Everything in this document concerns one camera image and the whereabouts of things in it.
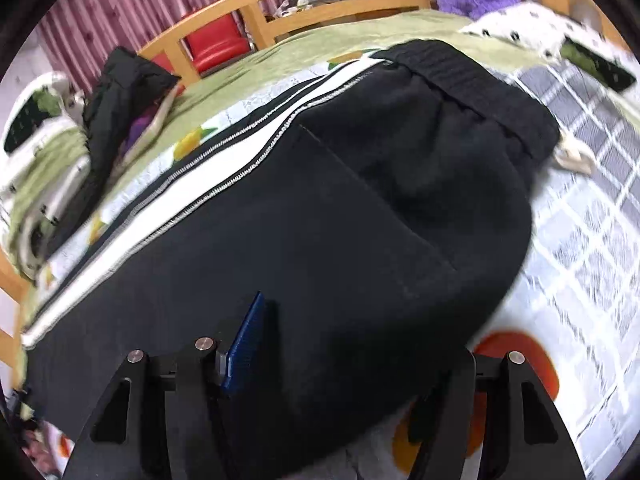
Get black pants with white stripe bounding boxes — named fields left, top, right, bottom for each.
left=27, top=40, right=560, bottom=479

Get fruit print plastic mat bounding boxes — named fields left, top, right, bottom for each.
left=24, top=66, right=639, bottom=479

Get folded white green quilt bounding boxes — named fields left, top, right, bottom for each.
left=1, top=70, right=91, bottom=281

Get green plush bed blanket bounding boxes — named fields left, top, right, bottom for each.
left=6, top=8, right=640, bottom=281

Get black jacket on bed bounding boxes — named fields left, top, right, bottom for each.
left=44, top=47, right=179, bottom=258

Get red chair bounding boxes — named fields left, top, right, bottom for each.
left=138, top=11, right=252, bottom=86

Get white flower print pillow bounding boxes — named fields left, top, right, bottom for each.
left=460, top=2, right=639, bottom=92

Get maroon striped curtain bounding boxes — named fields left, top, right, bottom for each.
left=37, top=0, right=217, bottom=91

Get wooden bed frame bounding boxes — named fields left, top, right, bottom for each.
left=0, top=0, right=601, bottom=391

